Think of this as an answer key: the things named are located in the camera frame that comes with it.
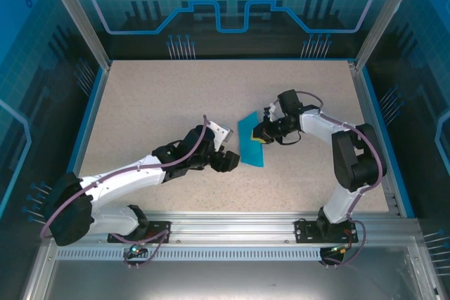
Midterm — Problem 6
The blue cloth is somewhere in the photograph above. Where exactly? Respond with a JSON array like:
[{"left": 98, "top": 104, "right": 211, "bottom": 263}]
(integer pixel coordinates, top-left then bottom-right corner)
[{"left": 237, "top": 110, "right": 265, "bottom": 169}]

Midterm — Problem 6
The long aluminium mounting rail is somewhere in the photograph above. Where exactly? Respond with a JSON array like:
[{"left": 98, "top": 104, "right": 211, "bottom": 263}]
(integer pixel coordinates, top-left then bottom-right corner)
[{"left": 45, "top": 209, "right": 421, "bottom": 244}]

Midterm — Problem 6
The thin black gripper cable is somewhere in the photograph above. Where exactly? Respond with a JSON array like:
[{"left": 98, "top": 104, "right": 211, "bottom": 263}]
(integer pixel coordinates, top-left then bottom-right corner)
[{"left": 277, "top": 130, "right": 304, "bottom": 146}]

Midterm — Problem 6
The aluminium side rail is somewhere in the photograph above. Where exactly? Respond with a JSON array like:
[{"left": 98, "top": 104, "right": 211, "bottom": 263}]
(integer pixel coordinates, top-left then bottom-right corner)
[{"left": 347, "top": 60, "right": 404, "bottom": 216}]

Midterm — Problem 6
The blue printed side panel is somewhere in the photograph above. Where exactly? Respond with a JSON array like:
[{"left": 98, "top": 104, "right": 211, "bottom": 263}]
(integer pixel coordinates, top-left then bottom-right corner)
[
  {"left": 0, "top": 0, "right": 106, "bottom": 244},
  {"left": 361, "top": 0, "right": 450, "bottom": 255}
]

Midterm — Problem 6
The blue table edge strip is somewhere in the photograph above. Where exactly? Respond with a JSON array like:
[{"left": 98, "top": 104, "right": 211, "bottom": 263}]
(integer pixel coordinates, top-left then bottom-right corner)
[
  {"left": 68, "top": 66, "right": 110, "bottom": 178},
  {"left": 360, "top": 66, "right": 416, "bottom": 219}
]

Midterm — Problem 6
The slotted cable duct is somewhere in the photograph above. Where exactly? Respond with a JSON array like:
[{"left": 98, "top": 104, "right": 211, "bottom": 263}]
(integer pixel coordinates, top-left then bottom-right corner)
[{"left": 55, "top": 247, "right": 405, "bottom": 262}]

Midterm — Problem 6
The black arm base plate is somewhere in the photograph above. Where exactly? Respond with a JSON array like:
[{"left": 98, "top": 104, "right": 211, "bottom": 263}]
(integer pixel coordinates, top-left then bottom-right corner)
[
  {"left": 106, "top": 220, "right": 174, "bottom": 244},
  {"left": 294, "top": 218, "right": 360, "bottom": 244}
]

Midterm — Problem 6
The aluminium frame post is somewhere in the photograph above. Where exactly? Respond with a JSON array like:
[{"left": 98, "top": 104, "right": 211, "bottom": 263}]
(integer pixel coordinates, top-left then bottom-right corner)
[
  {"left": 353, "top": 0, "right": 423, "bottom": 71},
  {"left": 37, "top": 0, "right": 113, "bottom": 71}
]

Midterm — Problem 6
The small green LED board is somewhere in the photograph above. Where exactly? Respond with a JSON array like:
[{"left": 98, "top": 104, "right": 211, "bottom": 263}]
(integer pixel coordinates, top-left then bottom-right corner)
[
  {"left": 326, "top": 243, "right": 354, "bottom": 258},
  {"left": 127, "top": 242, "right": 148, "bottom": 258}
]

